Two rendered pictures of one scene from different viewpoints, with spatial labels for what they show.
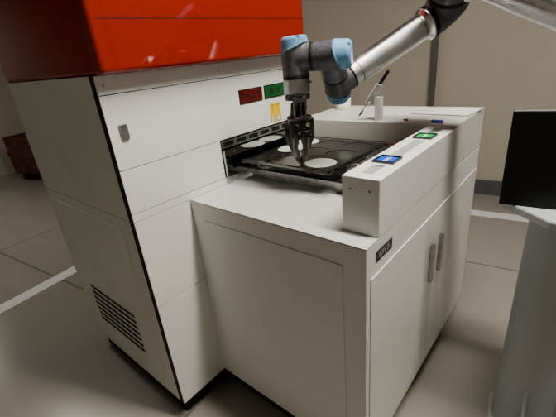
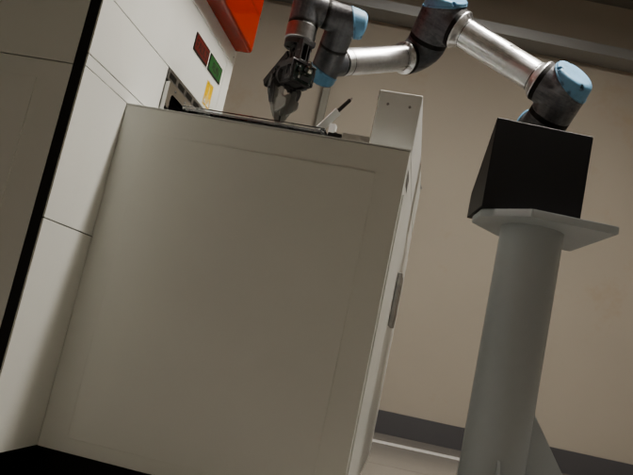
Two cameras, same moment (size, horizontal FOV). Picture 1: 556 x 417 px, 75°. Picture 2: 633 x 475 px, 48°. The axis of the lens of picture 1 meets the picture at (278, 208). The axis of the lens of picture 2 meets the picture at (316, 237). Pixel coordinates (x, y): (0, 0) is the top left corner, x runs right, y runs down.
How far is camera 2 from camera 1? 1.16 m
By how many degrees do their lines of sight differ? 45
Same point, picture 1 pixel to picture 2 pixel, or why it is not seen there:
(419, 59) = not seen: hidden behind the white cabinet
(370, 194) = (410, 109)
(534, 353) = (509, 396)
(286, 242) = (298, 152)
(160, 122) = not seen: outside the picture
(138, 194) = (104, 35)
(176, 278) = (74, 196)
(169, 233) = (97, 121)
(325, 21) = not seen: hidden behind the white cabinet
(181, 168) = (137, 55)
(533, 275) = (507, 293)
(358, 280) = (393, 188)
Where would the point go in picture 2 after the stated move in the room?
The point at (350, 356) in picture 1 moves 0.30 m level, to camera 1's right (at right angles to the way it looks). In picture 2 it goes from (356, 305) to (462, 334)
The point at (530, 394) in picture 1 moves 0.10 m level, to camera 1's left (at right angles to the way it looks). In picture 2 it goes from (503, 462) to (474, 458)
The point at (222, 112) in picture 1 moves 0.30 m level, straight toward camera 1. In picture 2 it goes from (182, 38) to (251, 11)
